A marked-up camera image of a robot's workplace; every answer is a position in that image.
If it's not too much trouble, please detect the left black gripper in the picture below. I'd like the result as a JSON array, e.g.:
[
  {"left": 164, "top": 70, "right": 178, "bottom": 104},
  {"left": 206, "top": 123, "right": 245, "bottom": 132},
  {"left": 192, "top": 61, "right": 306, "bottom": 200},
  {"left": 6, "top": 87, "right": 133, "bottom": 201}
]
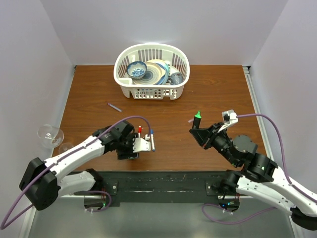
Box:
[{"left": 116, "top": 132, "right": 139, "bottom": 159}]

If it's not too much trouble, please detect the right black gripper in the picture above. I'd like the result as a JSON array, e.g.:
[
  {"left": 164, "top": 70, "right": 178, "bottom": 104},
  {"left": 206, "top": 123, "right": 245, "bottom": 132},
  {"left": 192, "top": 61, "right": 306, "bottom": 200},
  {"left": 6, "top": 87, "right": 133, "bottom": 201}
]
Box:
[{"left": 189, "top": 120, "right": 239, "bottom": 166}]

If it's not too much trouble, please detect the black green highlighter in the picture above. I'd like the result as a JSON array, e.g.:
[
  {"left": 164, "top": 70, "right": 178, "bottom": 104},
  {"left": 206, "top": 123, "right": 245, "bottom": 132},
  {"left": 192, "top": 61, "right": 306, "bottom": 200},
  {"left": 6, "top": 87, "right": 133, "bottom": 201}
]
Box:
[{"left": 192, "top": 111, "right": 202, "bottom": 129}]

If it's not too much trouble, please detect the white blue marker pen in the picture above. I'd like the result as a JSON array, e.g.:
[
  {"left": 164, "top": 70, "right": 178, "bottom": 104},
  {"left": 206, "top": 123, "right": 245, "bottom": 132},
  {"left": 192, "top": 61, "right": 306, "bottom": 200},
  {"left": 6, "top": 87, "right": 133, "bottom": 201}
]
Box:
[{"left": 151, "top": 134, "right": 156, "bottom": 151}]

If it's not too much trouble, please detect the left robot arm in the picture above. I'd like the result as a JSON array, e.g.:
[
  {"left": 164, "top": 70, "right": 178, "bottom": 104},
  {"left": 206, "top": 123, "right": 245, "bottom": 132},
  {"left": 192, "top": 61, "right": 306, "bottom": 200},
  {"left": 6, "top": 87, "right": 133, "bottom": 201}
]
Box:
[{"left": 19, "top": 120, "right": 138, "bottom": 211}]

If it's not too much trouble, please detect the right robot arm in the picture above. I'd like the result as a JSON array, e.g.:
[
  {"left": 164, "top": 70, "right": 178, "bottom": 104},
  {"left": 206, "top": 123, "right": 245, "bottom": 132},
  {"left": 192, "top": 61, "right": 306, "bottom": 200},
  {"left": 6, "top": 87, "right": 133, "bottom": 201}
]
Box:
[{"left": 189, "top": 122, "right": 317, "bottom": 231}]

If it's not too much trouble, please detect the purple marker pen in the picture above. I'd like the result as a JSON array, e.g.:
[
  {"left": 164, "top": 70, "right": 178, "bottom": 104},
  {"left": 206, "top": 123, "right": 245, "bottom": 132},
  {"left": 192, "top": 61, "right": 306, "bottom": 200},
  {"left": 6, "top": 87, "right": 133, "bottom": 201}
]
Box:
[{"left": 107, "top": 103, "right": 122, "bottom": 112}]

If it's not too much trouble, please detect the grey patterned mug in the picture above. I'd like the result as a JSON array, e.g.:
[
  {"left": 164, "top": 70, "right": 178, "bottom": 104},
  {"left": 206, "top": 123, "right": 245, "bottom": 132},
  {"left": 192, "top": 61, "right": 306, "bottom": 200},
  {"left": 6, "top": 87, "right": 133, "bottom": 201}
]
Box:
[{"left": 167, "top": 72, "right": 183, "bottom": 85}]

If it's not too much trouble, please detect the clear wine glass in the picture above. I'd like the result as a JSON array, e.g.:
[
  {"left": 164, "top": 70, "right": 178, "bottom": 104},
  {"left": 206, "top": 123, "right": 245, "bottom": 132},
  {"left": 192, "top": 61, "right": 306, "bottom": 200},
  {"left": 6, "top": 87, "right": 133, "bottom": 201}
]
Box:
[{"left": 37, "top": 124, "right": 74, "bottom": 154}]

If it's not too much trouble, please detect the blue rimmed plate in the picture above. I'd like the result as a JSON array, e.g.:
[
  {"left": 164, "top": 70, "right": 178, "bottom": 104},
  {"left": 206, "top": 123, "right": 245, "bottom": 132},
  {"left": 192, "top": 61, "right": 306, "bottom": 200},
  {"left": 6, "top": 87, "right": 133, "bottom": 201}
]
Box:
[{"left": 156, "top": 59, "right": 170, "bottom": 85}]

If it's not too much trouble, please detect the beige swirl plate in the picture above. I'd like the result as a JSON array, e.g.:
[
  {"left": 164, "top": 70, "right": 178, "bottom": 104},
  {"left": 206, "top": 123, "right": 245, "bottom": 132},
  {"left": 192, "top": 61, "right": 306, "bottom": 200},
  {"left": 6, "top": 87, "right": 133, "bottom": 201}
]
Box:
[{"left": 133, "top": 62, "right": 164, "bottom": 85}]

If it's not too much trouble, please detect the blue white porcelain bowl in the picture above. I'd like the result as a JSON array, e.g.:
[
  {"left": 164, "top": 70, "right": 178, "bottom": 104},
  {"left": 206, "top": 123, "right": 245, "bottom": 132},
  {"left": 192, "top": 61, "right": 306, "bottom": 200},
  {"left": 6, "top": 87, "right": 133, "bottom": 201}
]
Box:
[{"left": 126, "top": 61, "right": 147, "bottom": 79}]

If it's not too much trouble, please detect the white plastic dish basket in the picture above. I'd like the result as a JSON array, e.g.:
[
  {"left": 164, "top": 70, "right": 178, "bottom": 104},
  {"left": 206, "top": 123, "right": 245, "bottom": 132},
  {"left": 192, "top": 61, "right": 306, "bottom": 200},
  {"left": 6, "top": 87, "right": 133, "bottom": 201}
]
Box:
[{"left": 113, "top": 43, "right": 190, "bottom": 100}]

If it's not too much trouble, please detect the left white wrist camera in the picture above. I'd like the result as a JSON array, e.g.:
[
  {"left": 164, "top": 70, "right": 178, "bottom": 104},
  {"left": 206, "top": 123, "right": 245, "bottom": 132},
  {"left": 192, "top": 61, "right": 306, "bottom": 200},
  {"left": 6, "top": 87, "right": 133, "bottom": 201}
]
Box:
[{"left": 132, "top": 134, "right": 151, "bottom": 153}]

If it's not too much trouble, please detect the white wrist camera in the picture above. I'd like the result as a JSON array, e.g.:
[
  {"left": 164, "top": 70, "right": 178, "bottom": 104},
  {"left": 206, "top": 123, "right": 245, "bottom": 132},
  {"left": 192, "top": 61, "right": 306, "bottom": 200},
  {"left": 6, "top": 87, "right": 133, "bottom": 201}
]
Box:
[
  {"left": 132, "top": 134, "right": 151, "bottom": 153},
  {"left": 218, "top": 110, "right": 238, "bottom": 132}
]

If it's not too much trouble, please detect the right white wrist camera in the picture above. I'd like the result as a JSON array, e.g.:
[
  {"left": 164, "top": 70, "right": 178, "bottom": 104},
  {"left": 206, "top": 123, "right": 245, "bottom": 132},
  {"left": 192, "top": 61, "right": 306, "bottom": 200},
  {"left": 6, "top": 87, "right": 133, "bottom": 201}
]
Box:
[{"left": 218, "top": 110, "right": 238, "bottom": 132}]

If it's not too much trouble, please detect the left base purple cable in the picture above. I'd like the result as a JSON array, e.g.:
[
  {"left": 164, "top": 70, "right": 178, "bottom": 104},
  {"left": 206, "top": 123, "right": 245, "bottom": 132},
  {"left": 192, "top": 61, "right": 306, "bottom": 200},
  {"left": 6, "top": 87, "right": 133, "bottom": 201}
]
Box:
[{"left": 84, "top": 189, "right": 113, "bottom": 213}]

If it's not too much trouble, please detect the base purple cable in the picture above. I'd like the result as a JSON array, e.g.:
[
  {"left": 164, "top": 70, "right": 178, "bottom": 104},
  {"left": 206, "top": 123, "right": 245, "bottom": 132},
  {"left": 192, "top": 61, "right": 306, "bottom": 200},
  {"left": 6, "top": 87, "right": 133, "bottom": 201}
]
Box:
[
  {"left": 84, "top": 189, "right": 113, "bottom": 213},
  {"left": 202, "top": 203, "right": 277, "bottom": 225}
]

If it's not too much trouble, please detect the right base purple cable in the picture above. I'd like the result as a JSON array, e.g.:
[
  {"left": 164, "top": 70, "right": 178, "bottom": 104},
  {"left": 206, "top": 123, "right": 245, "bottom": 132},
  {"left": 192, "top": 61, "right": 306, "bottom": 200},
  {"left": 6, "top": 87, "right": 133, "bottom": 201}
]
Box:
[{"left": 202, "top": 203, "right": 277, "bottom": 225}]

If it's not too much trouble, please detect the aluminium frame rail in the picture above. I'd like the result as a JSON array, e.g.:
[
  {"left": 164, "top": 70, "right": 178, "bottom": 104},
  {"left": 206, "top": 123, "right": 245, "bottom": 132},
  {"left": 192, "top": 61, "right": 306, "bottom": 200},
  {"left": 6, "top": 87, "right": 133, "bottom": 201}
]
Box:
[{"left": 242, "top": 66, "right": 274, "bottom": 161}]

